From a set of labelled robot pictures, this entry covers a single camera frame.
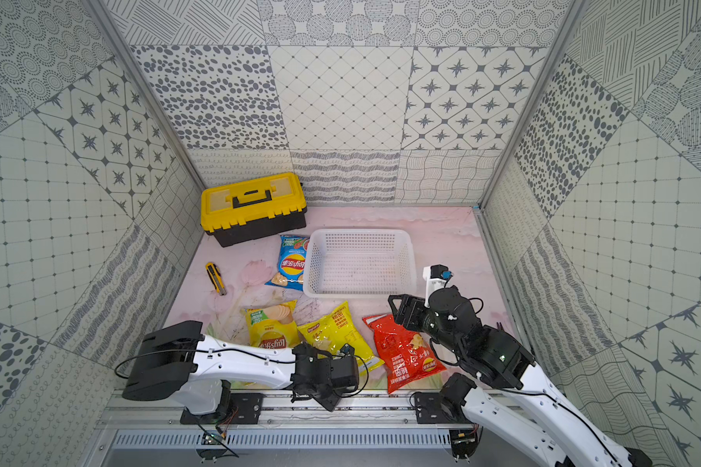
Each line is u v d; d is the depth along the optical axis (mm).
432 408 742
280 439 701
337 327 824
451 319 457
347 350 729
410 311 573
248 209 970
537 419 430
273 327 811
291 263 954
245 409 754
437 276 585
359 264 1020
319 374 584
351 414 731
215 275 982
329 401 669
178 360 478
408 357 764
